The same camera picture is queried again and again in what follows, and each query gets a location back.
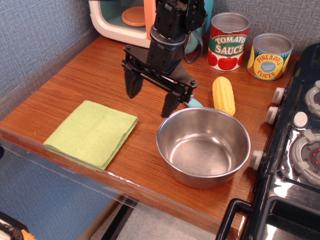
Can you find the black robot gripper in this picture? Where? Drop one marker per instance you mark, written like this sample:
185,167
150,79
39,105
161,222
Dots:
161,65

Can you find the stainless steel pan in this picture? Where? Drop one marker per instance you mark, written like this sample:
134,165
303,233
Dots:
203,147

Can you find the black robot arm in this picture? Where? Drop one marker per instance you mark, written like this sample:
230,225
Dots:
174,17

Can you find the teal toy microwave oven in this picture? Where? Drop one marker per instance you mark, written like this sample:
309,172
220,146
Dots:
127,21

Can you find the yellow toy corn cob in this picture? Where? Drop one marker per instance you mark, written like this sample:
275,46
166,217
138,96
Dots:
223,95

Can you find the green folded cloth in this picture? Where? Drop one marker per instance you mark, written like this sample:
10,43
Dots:
92,134

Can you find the tomato sauce can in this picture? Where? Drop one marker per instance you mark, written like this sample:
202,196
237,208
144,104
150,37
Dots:
228,38

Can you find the pineapple slices can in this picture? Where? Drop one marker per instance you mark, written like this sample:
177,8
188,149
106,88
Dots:
269,56

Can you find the clear acrylic edge guard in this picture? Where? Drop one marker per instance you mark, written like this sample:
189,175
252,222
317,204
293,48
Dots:
112,185

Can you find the black toy stove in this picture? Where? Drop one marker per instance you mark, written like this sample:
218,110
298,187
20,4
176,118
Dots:
286,201

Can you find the orange object bottom left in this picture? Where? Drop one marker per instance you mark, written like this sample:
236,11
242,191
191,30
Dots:
27,235

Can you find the white spoon teal handle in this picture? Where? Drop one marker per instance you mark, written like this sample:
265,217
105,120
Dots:
193,103

